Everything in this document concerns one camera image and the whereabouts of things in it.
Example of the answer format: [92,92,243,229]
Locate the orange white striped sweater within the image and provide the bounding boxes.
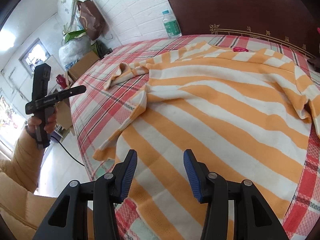
[93,42,319,239]

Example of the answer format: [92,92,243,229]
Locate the red thermos jug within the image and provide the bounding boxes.
[56,74,69,89]

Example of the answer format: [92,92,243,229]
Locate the left side cardboard box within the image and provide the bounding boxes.
[67,51,100,82]

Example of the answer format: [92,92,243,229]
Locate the open cardboard box near floor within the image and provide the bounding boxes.
[55,100,75,137]

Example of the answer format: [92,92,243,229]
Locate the red plaid bed sheet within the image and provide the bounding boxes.
[71,35,319,239]

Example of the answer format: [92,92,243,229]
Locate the white plastic bag bundle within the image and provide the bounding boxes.
[59,35,92,70]

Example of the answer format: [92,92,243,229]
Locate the green leafy bag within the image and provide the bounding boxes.
[63,29,86,44]

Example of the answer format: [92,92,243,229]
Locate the brown paper bag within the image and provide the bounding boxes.
[76,0,109,41]

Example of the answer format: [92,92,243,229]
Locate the green label water bottle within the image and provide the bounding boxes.
[162,10,182,38]

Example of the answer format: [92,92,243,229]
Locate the dark brown wooden headboard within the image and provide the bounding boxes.
[168,0,319,57]

